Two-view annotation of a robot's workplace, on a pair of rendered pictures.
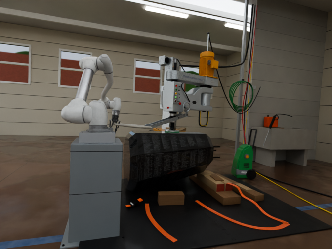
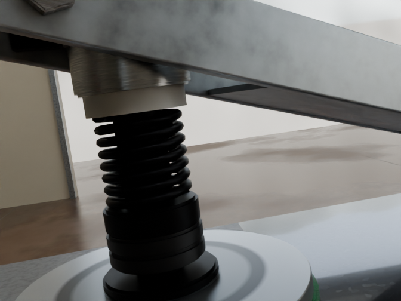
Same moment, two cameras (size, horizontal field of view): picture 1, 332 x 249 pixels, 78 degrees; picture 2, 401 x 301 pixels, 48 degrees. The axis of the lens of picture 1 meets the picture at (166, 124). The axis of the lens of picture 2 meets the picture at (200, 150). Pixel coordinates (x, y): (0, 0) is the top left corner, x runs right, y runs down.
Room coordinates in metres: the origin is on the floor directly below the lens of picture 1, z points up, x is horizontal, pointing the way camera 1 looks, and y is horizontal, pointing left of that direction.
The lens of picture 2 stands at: (3.30, 0.02, 0.96)
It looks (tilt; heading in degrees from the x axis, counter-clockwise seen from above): 7 degrees down; 193
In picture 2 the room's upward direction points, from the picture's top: 8 degrees counter-clockwise
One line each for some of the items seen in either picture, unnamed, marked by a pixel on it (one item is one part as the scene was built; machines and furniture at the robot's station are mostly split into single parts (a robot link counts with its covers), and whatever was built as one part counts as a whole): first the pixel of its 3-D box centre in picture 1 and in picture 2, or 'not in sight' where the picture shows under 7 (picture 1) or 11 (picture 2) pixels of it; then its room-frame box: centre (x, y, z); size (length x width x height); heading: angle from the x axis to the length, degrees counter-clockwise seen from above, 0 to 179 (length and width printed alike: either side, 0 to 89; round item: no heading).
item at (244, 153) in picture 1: (244, 152); not in sight; (3.69, -1.43, 0.43); 0.35 x 0.35 x 0.87; 1
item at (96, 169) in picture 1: (96, 184); not in sight; (1.83, 0.60, 0.40); 0.50 x 0.50 x 0.80; 18
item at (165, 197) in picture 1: (170, 197); not in sight; (2.40, -0.10, 0.07); 0.30 x 0.12 x 0.12; 101
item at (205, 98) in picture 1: (204, 100); not in sight; (3.41, -0.61, 1.32); 0.19 x 0.19 x 0.20
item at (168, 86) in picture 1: (178, 98); not in sight; (3.05, -0.16, 1.30); 0.36 x 0.22 x 0.45; 128
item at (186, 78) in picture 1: (191, 80); not in sight; (3.22, -0.37, 1.60); 0.96 x 0.25 x 0.17; 128
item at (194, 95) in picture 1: (193, 101); not in sight; (3.23, -0.41, 1.28); 0.74 x 0.23 x 0.49; 128
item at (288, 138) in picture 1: (281, 145); not in sight; (4.92, -2.80, 0.43); 1.30 x 0.62 x 0.86; 108
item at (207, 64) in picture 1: (207, 65); not in sight; (3.40, -0.62, 1.88); 0.31 x 0.28 x 0.40; 38
